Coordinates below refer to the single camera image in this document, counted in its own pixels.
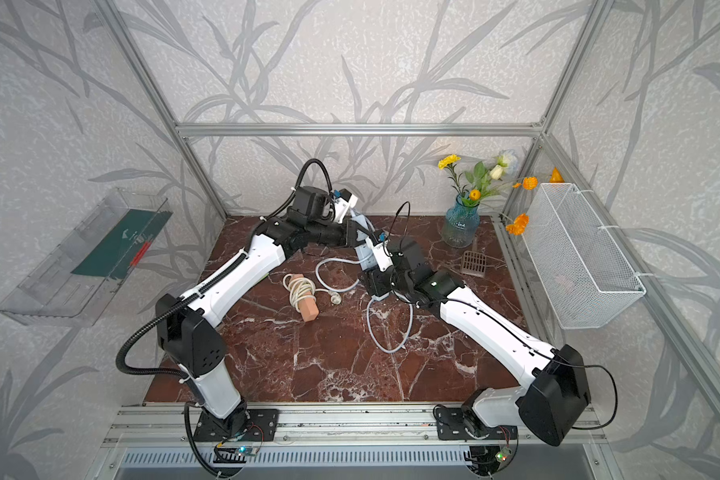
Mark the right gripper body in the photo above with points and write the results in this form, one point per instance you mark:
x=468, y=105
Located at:
x=388, y=280

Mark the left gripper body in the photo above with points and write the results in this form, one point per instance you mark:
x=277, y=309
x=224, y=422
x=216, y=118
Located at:
x=329, y=233

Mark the grey white power strip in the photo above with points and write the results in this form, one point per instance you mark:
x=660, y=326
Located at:
x=363, y=249

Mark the pink power strip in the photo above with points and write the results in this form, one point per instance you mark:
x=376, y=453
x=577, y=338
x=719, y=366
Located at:
x=302, y=296

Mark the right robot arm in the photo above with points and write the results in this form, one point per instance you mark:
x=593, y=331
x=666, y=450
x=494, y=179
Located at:
x=552, y=389

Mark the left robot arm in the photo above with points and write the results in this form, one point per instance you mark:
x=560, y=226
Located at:
x=187, y=325

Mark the brown slotted plastic scoop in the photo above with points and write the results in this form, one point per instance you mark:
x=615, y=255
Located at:
x=474, y=262

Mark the blue glass vase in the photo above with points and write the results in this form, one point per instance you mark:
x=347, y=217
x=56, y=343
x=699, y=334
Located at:
x=460, y=224

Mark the artificial flower bouquet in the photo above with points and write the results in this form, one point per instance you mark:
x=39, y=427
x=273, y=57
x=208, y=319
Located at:
x=486, y=179

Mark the green book in tray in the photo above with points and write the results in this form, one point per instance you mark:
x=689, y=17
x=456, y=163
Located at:
x=124, y=245

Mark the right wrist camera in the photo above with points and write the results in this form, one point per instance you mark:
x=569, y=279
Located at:
x=380, y=252

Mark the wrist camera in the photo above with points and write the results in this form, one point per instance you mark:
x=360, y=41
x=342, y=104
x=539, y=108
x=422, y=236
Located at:
x=380, y=252
x=343, y=202

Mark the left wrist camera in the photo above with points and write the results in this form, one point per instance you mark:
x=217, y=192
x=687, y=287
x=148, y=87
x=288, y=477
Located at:
x=343, y=202

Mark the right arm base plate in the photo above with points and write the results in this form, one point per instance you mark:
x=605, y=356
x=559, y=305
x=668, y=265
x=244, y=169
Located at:
x=457, y=423

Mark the white wire mesh basket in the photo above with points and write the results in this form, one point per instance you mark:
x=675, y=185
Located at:
x=585, y=274

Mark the aluminium frame back bar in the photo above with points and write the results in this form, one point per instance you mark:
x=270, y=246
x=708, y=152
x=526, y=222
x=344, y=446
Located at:
x=358, y=129

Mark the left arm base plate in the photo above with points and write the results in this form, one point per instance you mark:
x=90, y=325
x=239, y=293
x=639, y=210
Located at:
x=256, y=425

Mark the clear plastic wall tray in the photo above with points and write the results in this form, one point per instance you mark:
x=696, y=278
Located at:
x=76, y=282

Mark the aluminium front rail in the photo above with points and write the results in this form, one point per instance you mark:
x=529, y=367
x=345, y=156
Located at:
x=298, y=424

